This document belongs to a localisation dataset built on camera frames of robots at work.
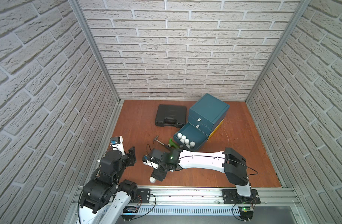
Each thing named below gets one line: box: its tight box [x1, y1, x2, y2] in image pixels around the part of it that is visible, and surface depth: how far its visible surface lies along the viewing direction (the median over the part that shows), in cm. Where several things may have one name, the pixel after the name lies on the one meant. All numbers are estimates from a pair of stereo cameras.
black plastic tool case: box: [155, 104, 187, 129], surface depth 103 cm
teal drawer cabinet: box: [187, 93, 230, 140], surface depth 87 cm
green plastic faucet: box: [169, 137, 179, 149], surface depth 94 cm
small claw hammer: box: [153, 135, 172, 150], surface depth 94 cm
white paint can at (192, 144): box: [189, 140, 196, 148], surface depth 92 cm
